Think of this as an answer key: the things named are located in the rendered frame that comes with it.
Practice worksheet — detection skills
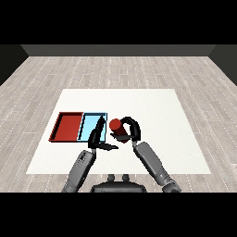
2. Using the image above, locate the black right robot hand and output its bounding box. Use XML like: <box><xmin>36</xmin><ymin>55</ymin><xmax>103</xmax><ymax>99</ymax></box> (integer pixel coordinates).
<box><xmin>110</xmin><ymin>116</ymin><xmax>142</xmax><ymax>143</ymax></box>

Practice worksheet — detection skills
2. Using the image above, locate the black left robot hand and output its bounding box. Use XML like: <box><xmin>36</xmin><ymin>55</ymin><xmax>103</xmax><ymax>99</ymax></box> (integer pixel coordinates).
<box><xmin>87</xmin><ymin>116</ymin><xmax>119</xmax><ymax>151</ymax></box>

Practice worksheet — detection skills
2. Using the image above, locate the red can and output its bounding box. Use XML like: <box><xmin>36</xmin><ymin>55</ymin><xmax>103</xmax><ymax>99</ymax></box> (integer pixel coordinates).
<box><xmin>108</xmin><ymin>118</ymin><xmax>130</xmax><ymax>144</ymax></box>

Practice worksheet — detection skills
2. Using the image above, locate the light blue open box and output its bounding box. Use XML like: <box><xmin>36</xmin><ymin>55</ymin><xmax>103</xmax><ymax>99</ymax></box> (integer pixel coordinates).
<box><xmin>76</xmin><ymin>111</ymin><xmax>108</xmax><ymax>143</ymax></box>

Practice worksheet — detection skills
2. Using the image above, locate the red open box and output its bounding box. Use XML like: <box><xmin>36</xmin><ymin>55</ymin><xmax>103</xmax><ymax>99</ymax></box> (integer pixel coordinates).
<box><xmin>48</xmin><ymin>111</ymin><xmax>85</xmax><ymax>143</ymax></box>

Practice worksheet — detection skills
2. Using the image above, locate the dark grey robot body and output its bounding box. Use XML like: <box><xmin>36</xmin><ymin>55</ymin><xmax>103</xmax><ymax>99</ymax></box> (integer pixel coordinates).
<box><xmin>90</xmin><ymin>174</ymin><xmax>148</xmax><ymax>193</ymax></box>

